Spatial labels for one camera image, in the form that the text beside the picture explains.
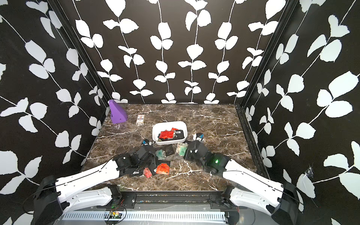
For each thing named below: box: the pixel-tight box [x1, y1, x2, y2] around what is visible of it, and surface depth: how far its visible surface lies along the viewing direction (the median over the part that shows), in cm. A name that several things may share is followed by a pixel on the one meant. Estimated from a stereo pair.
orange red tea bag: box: [159, 129, 174, 140], surface depth 98 cm
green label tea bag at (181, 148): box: [175, 142, 189, 158], surface depth 78 cm
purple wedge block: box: [108, 99, 128, 124], surface depth 106 cm
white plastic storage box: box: [151, 120, 188, 145], surface depth 103 cm
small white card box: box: [135, 114, 145, 126], surface depth 110 cm
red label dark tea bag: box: [153, 159, 171, 175], surface depth 87 cm
